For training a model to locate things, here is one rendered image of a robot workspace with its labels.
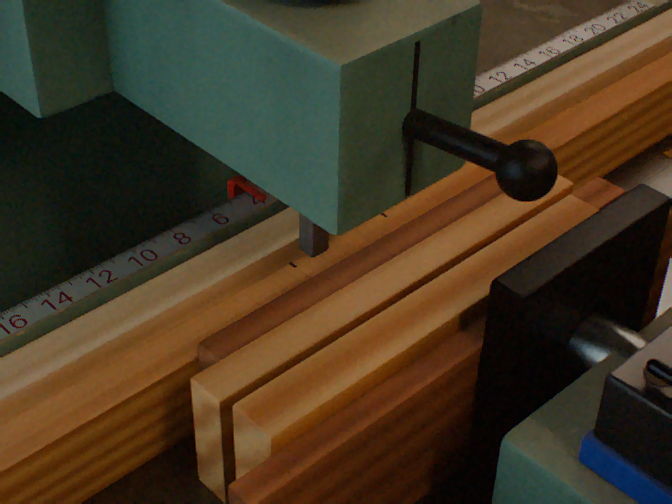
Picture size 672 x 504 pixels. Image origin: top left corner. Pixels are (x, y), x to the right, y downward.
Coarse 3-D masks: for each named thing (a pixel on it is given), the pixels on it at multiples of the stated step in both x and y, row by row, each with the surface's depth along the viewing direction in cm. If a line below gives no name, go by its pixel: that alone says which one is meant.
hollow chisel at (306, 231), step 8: (304, 216) 46; (304, 224) 47; (312, 224) 46; (304, 232) 47; (312, 232) 47; (320, 232) 47; (328, 232) 47; (304, 240) 47; (312, 240) 47; (320, 240) 47; (304, 248) 47; (312, 248) 47; (320, 248) 47; (312, 256) 47
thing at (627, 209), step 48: (576, 240) 41; (624, 240) 42; (528, 288) 39; (576, 288) 41; (624, 288) 44; (528, 336) 40; (576, 336) 43; (624, 336) 42; (480, 384) 42; (528, 384) 42; (480, 432) 43
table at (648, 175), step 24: (624, 168) 62; (648, 168) 62; (168, 456) 45; (192, 456) 45; (120, 480) 44; (144, 480) 44; (168, 480) 44; (192, 480) 44; (456, 480) 45; (480, 480) 45
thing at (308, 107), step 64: (128, 0) 44; (192, 0) 40; (256, 0) 39; (320, 0) 39; (384, 0) 39; (448, 0) 39; (128, 64) 46; (192, 64) 42; (256, 64) 39; (320, 64) 36; (384, 64) 37; (448, 64) 40; (192, 128) 44; (256, 128) 41; (320, 128) 38; (384, 128) 39; (320, 192) 39; (384, 192) 41
